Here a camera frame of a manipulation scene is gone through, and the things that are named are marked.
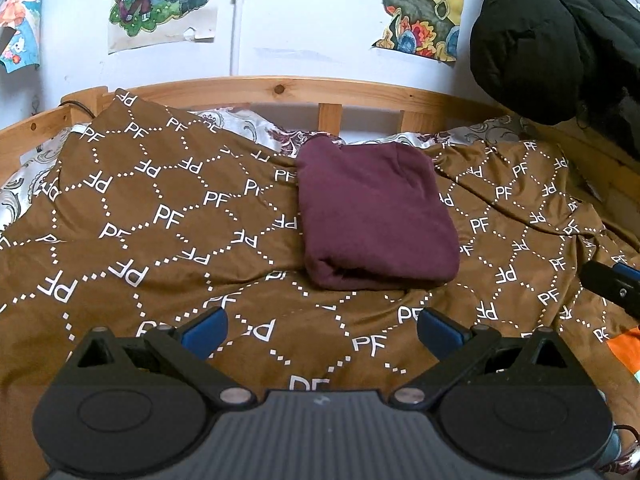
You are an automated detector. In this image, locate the black cable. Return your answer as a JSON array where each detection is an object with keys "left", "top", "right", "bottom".
[{"left": 59, "top": 101, "right": 98, "bottom": 122}]

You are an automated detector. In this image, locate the blue cartoon wall poster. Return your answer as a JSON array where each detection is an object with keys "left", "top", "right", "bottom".
[{"left": 0, "top": 0, "right": 47, "bottom": 75}]

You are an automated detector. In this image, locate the black puffer jacket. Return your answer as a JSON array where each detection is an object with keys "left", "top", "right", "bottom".
[{"left": 470, "top": 0, "right": 640, "bottom": 128}]

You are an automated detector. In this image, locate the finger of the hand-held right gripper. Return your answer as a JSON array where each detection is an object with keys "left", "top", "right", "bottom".
[{"left": 579, "top": 259, "right": 640, "bottom": 320}]

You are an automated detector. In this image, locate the maroon long-sleeve shirt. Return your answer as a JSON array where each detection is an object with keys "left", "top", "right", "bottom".
[{"left": 296, "top": 137, "right": 461, "bottom": 292}]

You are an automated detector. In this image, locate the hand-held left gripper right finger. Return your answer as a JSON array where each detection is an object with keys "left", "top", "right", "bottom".
[{"left": 390, "top": 307, "right": 597, "bottom": 410}]

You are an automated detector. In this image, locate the orange and blue patchwork cloth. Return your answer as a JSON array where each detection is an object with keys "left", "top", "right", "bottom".
[{"left": 602, "top": 326, "right": 640, "bottom": 398}]

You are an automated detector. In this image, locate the brown letter-print blanket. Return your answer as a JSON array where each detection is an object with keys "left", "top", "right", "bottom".
[{"left": 0, "top": 87, "right": 640, "bottom": 480}]

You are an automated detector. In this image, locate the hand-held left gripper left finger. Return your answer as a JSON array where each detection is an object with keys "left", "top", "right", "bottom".
[{"left": 52, "top": 306, "right": 257, "bottom": 410}]

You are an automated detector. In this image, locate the colourful flower wall poster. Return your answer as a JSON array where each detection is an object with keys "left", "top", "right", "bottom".
[{"left": 368, "top": 0, "right": 465, "bottom": 65}]

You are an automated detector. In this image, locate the white wall pipe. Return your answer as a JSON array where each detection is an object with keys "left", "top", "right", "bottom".
[{"left": 229, "top": 0, "right": 250, "bottom": 80}]

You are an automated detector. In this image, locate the wooden bed frame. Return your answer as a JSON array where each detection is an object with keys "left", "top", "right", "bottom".
[{"left": 0, "top": 76, "right": 640, "bottom": 221}]

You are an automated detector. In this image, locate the green cartoon figure wall poster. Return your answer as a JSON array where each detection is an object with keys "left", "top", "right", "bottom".
[{"left": 107, "top": 0, "right": 222, "bottom": 56}]

